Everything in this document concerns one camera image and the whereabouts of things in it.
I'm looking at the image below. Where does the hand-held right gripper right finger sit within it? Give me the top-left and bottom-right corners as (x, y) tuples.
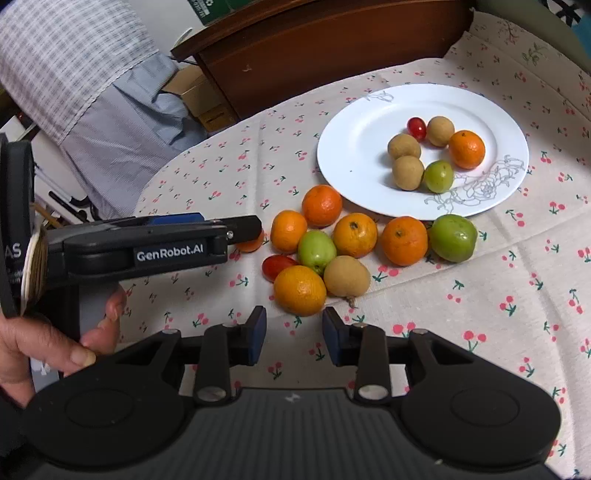
(322, 306), (474, 401)

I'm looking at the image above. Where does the brown kiwi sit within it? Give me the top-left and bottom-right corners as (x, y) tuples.
(392, 155), (425, 190)
(426, 116), (455, 147)

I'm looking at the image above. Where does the cherry print tablecloth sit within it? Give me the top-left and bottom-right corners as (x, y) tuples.
(111, 60), (591, 480)

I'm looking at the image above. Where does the brown longan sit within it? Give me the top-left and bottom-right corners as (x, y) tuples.
(387, 133), (422, 161)
(323, 255), (371, 308)

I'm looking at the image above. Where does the large orange mandarin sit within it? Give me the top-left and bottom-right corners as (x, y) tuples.
(273, 265), (328, 317)

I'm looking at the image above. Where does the large green jujube fruit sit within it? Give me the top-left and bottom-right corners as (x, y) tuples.
(428, 214), (478, 263)

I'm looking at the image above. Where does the white plate with line drawing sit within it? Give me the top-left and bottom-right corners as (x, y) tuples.
(317, 84), (529, 220)

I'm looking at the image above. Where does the floral branch print cloth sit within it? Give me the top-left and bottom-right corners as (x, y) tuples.
(443, 11), (591, 153)

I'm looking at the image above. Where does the brown cardboard box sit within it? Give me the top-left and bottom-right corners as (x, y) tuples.
(159, 65), (238, 134)

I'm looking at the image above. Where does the small green jujube fruit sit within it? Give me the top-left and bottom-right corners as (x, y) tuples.
(423, 160), (455, 194)

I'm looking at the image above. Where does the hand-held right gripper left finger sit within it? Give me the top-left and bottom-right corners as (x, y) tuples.
(117, 306), (267, 406)

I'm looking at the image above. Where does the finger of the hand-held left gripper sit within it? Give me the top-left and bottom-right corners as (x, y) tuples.
(99, 212), (206, 229)
(203, 215), (262, 244)

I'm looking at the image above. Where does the grey green sofa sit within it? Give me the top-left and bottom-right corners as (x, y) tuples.
(475, 0), (591, 84)

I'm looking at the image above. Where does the person's left hand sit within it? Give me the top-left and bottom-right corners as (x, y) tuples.
(0, 286), (127, 407)

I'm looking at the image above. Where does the green cardboard box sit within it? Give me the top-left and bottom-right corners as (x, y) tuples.
(187, 0), (259, 26)

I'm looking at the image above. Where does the small orange mandarin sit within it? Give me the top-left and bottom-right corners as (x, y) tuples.
(301, 185), (343, 228)
(381, 216), (429, 267)
(235, 229), (265, 253)
(270, 210), (308, 254)
(448, 130), (486, 170)
(332, 213), (379, 258)

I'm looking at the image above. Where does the blue checked fabric cover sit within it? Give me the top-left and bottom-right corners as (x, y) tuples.
(0, 0), (208, 217)

